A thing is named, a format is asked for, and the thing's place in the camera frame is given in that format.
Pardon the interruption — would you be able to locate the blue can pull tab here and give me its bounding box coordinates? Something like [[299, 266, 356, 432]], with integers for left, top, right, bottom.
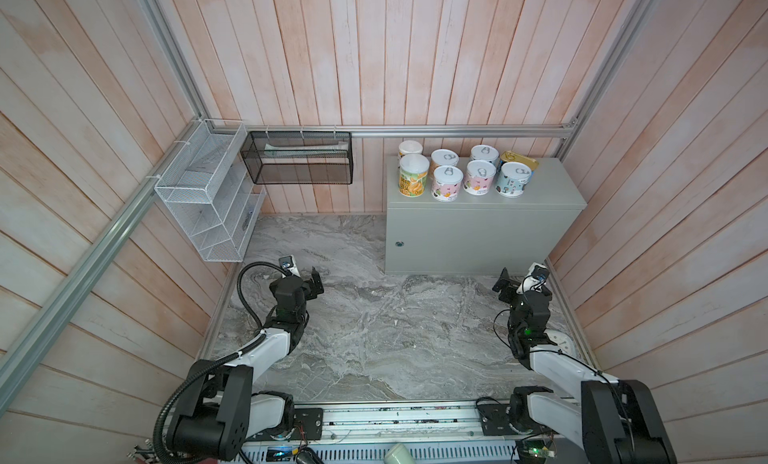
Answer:
[[495, 162, 532, 198]]

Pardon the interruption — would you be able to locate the pink can white lid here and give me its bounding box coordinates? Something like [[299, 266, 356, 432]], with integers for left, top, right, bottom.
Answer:
[[463, 160, 496, 196]]

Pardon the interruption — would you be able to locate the pink can pull tab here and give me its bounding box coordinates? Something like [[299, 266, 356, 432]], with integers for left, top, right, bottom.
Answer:
[[431, 165, 463, 202]]

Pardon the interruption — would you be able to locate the yellow rectangular sardine tin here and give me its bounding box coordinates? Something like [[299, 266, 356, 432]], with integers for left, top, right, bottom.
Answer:
[[500, 151, 539, 172]]

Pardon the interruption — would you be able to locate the silver can pull tab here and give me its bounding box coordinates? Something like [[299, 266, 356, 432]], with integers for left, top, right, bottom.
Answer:
[[470, 144, 500, 166]]

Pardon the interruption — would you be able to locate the orange can pull tab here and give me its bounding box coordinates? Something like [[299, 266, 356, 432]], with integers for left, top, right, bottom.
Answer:
[[430, 148, 459, 172]]

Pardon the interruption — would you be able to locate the tall can green label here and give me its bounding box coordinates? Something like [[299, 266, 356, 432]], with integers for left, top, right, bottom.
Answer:
[[399, 154, 430, 197]]

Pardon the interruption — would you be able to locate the yellow can white lid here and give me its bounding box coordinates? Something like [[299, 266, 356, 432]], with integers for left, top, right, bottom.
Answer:
[[398, 140, 423, 158]]

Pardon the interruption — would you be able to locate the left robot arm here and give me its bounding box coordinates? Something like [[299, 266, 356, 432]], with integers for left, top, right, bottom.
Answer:
[[152, 255, 324, 463]]

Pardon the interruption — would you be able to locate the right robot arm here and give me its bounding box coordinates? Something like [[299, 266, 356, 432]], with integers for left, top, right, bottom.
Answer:
[[492, 263, 677, 463]]

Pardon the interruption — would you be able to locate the white round clock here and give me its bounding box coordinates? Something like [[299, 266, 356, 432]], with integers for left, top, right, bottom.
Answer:
[[546, 329, 579, 358]]

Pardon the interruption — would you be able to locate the grey metal cabinet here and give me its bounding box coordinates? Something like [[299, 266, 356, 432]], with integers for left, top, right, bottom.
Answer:
[[385, 157, 587, 275]]

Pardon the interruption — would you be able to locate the black mesh basket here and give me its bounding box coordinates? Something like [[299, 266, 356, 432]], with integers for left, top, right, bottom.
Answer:
[[240, 130, 354, 185]]

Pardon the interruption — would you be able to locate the white cup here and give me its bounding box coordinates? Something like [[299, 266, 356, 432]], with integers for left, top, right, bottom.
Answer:
[[383, 443, 416, 464]]

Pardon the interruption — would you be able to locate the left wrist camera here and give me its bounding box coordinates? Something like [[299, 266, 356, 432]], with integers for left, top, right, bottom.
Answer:
[[278, 255, 301, 277]]

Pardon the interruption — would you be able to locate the white wire shelf rack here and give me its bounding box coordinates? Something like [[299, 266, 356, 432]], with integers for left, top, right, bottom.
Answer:
[[155, 119, 264, 263]]

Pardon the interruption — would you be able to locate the aluminium mounting rail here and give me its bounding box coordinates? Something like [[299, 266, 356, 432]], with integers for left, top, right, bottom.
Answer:
[[239, 396, 601, 448]]

